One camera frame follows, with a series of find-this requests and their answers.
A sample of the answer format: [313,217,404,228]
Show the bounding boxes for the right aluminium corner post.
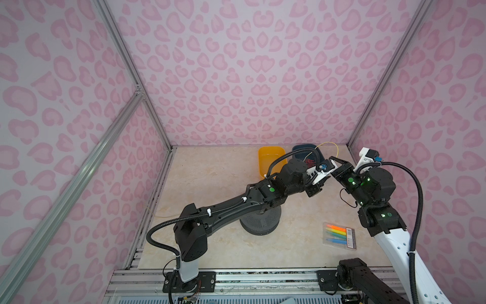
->
[346,0,435,149]

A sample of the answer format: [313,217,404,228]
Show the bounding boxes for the yellow thin cable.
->
[314,141,340,160]

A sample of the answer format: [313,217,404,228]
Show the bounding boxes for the pack of coloured markers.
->
[323,222,357,250]

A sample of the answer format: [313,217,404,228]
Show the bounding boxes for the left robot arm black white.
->
[174,157,336,283]

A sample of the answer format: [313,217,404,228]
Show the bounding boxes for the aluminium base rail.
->
[102,265,434,304]

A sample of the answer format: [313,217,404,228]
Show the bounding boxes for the yellow plastic tray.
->
[258,146,286,178]

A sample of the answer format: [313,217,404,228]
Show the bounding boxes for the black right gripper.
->
[328,155,373,207]

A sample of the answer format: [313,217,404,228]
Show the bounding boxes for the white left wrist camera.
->
[306,160,333,183]

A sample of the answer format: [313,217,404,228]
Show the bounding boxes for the dark grey cable spool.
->
[240,206,282,236]

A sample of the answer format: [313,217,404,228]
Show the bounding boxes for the aluminium corner frame post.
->
[92,0,173,151]

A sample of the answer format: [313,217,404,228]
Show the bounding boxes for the teal plastic tray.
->
[292,143,325,168]

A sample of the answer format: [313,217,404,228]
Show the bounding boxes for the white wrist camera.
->
[354,147,382,172]
[306,160,333,183]

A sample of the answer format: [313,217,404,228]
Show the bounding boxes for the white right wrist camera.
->
[354,147,382,172]

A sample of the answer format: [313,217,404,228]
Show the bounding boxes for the diagonal aluminium frame bar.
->
[1,91,144,303]

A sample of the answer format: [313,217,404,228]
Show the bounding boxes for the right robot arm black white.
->
[330,157,450,303]

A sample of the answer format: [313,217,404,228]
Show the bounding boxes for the black left corrugated cable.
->
[146,147,321,259]

